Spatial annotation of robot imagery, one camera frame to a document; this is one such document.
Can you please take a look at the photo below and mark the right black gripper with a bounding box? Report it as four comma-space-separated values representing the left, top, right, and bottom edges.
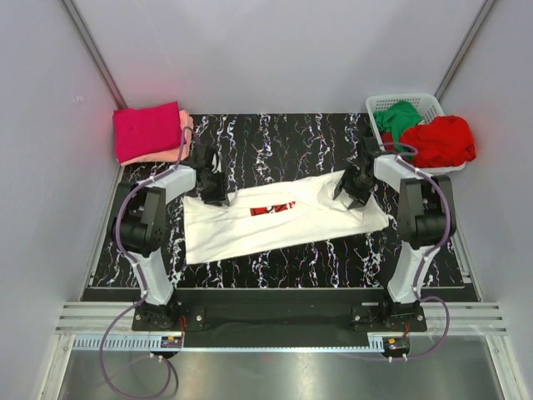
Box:
333, 164, 376, 210

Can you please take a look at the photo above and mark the white printed t-shirt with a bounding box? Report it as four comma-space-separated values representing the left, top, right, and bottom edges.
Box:
183, 172, 389, 264

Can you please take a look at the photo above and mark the red t-shirt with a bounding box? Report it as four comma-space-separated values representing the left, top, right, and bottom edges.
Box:
381, 116, 476, 168

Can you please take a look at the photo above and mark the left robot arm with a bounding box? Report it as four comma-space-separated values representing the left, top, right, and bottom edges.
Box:
107, 144, 229, 331

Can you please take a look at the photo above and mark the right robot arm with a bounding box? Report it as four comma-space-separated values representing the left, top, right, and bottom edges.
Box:
333, 137, 456, 332

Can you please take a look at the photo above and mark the folded salmon pink t-shirt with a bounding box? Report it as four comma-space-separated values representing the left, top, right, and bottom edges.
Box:
119, 110, 194, 167

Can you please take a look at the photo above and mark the black marble pattern mat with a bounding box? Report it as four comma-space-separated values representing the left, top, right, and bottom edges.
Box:
92, 112, 467, 289

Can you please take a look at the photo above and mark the green t-shirt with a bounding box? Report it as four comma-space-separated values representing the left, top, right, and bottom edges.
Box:
372, 101, 423, 153

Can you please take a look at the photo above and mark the folded magenta t-shirt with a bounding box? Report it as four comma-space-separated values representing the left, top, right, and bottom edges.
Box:
112, 102, 184, 162

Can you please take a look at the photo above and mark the white plastic laundry basket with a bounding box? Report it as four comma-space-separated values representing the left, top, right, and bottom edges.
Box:
366, 93, 445, 178

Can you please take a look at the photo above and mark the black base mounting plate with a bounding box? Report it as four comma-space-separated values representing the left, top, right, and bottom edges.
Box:
132, 288, 427, 351

